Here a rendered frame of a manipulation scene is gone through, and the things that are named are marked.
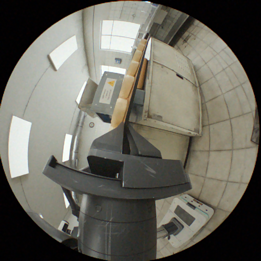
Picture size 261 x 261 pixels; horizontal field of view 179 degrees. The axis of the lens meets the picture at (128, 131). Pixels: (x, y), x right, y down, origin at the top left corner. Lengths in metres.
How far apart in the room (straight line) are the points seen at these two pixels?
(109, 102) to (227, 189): 1.29
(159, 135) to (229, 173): 0.88
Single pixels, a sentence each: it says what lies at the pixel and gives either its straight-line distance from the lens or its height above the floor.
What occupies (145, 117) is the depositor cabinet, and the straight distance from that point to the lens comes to 0.58.
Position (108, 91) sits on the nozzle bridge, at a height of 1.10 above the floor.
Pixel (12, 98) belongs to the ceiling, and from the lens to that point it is 2.09.
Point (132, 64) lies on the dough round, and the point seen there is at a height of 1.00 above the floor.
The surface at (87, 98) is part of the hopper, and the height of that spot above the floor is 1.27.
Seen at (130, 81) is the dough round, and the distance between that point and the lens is 0.17.
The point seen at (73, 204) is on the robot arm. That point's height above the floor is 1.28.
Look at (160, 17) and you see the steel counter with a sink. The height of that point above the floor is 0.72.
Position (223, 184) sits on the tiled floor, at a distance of 1.06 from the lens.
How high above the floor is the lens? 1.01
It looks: 11 degrees down
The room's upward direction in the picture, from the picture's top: 79 degrees counter-clockwise
